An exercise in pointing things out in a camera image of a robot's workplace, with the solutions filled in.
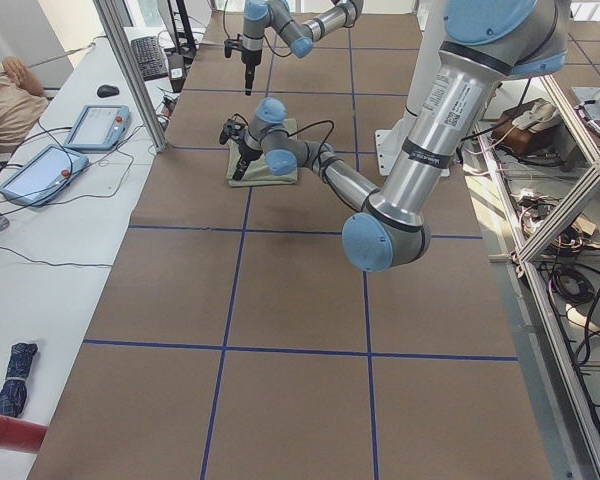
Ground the red cylinder bottle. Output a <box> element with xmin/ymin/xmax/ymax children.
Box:
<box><xmin>0</xmin><ymin>414</ymin><xmax>47</xmax><ymax>454</ymax></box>

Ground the black computer mouse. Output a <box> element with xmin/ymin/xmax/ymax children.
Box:
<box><xmin>96</xmin><ymin>84</ymin><xmax>120</xmax><ymax>98</ymax></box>

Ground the blue teach pendant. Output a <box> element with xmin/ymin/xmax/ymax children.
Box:
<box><xmin>0</xmin><ymin>145</ymin><xmax>89</xmax><ymax>207</ymax></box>
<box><xmin>63</xmin><ymin>105</ymin><xmax>131</xmax><ymax>153</ymax></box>

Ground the aluminium frame post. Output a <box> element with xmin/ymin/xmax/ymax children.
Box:
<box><xmin>93</xmin><ymin>0</ymin><xmax>167</xmax><ymax>153</ymax></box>

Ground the seated person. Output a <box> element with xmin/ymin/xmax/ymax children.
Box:
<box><xmin>0</xmin><ymin>52</ymin><xmax>50</xmax><ymax>234</ymax></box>

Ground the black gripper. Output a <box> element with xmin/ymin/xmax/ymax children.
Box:
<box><xmin>224</xmin><ymin>34</ymin><xmax>263</xmax><ymax>96</ymax></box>
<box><xmin>219</xmin><ymin>117</ymin><xmax>260</xmax><ymax>181</ymax></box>

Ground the upper blue teach pendant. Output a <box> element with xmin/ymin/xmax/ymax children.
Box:
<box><xmin>63</xmin><ymin>105</ymin><xmax>131</xmax><ymax>153</ymax></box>

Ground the green long-sleeve shirt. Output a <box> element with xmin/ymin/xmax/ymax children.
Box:
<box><xmin>221</xmin><ymin>116</ymin><xmax>298</xmax><ymax>188</ymax></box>

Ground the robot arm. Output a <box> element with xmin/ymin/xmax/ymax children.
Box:
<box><xmin>224</xmin><ymin>0</ymin><xmax>364</xmax><ymax>96</ymax></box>
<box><xmin>219</xmin><ymin>1</ymin><xmax>571</xmax><ymax>272</ymax></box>

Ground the black keyboard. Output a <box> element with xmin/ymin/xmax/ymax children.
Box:
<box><xmin>130</xmin><ymin>36</ymin><xmax>169</xmax><ymax>81</ymax></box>

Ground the dark folded umbrella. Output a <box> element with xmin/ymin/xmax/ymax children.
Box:
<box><xmin>0</xmin><ymin>342</ymin><xmax>38</xmax><ymax>418</ymax></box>

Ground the lower blue teach pendant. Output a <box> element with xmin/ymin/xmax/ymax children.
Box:
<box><xmin>0</xmin><ymin>145</ymin><xmax>89</xmax><ymax>207</ymax></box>

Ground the brown cardboard box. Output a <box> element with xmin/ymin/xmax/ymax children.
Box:
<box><xmin>491</xmin><ymin>98</ymin><xmax>562</xmax><ymax>155</ymax></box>

